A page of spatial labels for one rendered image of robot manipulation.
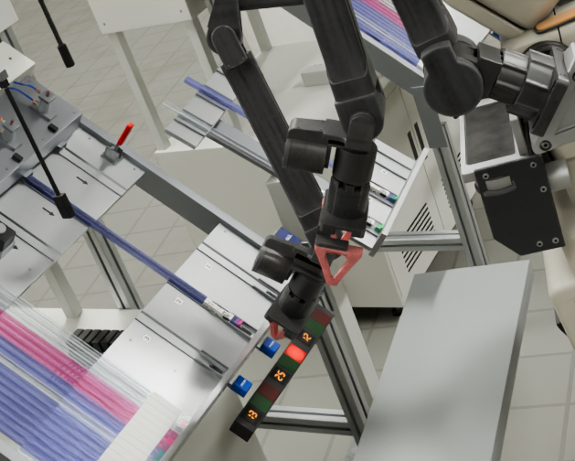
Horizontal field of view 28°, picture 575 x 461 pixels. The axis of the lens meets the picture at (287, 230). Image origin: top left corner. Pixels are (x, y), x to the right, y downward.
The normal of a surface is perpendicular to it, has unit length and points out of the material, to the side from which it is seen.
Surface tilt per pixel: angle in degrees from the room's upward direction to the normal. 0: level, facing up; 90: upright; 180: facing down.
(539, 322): 0
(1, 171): 44
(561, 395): 0
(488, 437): 0
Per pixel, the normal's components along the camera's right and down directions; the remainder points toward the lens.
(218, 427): 0.83, -0.03
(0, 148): 0.35, -0.61
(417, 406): -0.32, -0.83
